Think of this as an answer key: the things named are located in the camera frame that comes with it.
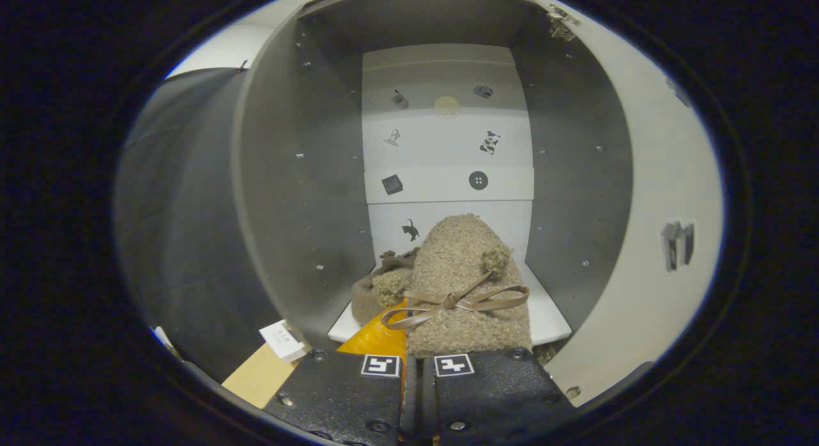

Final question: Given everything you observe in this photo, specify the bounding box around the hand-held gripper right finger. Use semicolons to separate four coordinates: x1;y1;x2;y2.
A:
420;347;576;445

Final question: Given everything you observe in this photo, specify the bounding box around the grey shoe cabinet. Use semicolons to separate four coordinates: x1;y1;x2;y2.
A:
232;0;634;363

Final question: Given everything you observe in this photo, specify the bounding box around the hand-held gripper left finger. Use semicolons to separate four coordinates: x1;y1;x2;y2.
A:
264;299;420;445

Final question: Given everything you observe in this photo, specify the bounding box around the black backdrop cloth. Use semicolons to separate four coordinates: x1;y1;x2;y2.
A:
114;67;282;383

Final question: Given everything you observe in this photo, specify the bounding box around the brown fuzzy shoe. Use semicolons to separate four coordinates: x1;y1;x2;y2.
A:
382;214;533;358
351;246;420;327

